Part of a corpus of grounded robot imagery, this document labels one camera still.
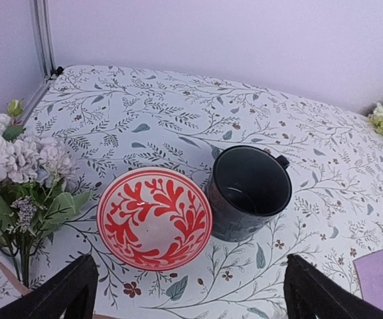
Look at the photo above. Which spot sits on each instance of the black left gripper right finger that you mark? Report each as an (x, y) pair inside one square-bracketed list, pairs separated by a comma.
[(309, 293)]

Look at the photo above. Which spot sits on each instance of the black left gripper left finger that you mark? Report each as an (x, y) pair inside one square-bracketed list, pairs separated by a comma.
[(71, 293)]

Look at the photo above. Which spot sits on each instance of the red patterned ceramic bowl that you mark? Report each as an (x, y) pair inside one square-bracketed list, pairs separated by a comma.
[(153, 218)]

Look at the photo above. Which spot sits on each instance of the lilac white flower bouquet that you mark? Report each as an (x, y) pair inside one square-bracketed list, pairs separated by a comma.
[(36, 197)]

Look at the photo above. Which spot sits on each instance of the dark grey metal mug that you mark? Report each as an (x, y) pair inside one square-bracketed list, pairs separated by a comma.
[(246, 189)]

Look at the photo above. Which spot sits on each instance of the left aluminium frame post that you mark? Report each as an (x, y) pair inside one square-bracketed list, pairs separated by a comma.
[(49, 70)]

